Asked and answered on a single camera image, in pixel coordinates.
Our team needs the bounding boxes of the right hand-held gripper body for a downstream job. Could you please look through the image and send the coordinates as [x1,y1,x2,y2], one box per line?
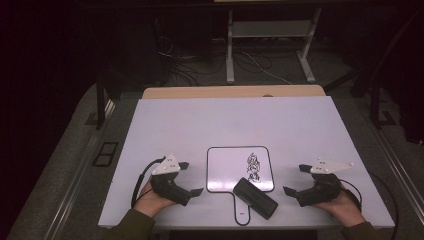
[295,158,355,208]

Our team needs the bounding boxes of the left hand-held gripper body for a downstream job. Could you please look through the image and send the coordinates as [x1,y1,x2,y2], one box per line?
[149,153,193,207]

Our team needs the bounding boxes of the black whiteboard eraser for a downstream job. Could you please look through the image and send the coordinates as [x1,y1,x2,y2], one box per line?
[232,177,279,221]

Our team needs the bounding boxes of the small whiteboard with handle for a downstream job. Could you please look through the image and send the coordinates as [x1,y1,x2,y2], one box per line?
[205,145,276,227]

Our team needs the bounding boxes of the person's left hand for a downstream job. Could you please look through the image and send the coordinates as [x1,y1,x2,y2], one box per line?
[133,181,176,218]

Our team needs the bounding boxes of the person's right hand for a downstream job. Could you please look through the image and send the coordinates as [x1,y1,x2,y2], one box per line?
[313,191,367,228]

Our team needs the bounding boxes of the large white table cover board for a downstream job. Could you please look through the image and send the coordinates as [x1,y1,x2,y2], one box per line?
[97,96,396,230]

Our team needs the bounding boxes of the wooden table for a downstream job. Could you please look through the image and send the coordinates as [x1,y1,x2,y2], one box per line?
[142,84,327,100]

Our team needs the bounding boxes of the black metal stand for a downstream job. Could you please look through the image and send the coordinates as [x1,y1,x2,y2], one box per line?
[95,73,116,131]
[369,78,398,130]

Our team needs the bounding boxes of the white metal stand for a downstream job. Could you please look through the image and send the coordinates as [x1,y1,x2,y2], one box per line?
[225,7,323,85]

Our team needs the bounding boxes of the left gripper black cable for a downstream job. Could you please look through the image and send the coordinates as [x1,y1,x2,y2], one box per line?
[130,156,167,210]

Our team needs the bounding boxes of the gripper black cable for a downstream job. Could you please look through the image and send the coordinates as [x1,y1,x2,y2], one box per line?
[339,171,400,240]
[130,156,167,210]

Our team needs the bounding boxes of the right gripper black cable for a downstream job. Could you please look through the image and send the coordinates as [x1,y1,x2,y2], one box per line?
[339,171,400,240]

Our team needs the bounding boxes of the black floor cables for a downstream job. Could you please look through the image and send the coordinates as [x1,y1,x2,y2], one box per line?
[155,33,273,87]

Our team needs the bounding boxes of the white floor cable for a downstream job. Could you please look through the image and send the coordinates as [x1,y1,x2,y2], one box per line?
[241,51,293,86]

